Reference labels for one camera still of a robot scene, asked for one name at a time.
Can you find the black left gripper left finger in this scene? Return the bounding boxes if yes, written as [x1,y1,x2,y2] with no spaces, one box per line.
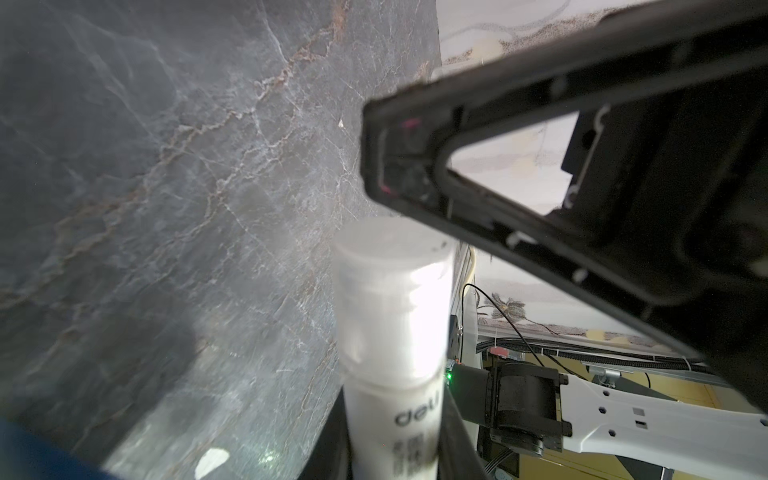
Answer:
[297,391,351,480]

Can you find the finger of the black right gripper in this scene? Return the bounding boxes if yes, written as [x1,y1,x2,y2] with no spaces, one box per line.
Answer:
[361,1,767,312]

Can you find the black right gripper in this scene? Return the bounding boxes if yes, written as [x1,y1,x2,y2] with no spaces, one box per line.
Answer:
[560,44,767,408]

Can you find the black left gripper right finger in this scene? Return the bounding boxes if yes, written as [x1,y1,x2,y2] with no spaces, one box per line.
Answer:
[438,389,487,480]

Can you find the white glue stick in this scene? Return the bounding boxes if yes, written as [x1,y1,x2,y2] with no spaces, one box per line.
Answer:
[332,217,456,479]

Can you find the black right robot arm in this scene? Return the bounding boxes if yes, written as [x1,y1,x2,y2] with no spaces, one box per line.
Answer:
[361,1,767,479]

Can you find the aluminium mounting rail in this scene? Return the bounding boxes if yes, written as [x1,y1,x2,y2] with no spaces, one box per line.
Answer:
[476,330,727,386]

